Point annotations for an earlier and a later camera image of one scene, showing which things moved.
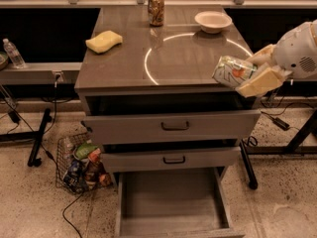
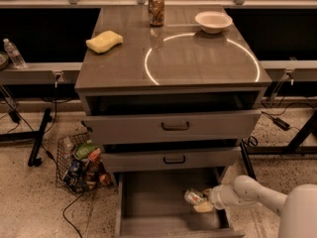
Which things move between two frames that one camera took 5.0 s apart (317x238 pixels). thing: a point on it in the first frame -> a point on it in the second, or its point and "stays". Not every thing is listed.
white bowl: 212,22 stays
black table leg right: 292,148 stays
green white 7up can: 233,71 -> 193,196
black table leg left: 36,136 stays
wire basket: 78,164 stays
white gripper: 294,52 -> 217,196
